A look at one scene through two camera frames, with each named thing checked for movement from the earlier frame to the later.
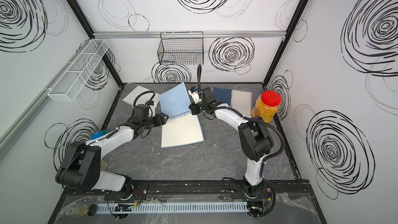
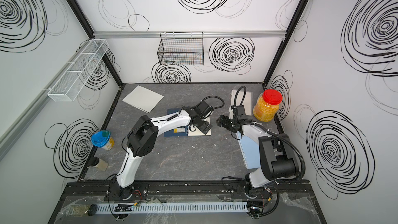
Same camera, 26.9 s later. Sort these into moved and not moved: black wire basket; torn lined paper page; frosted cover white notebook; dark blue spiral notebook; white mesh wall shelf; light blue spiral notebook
Moved: dark blue spiral notebook; light blue spiral notebook
Not moved: frosted cover white notebook; torn lined paper page; white mesh wall shelf; black wire basket
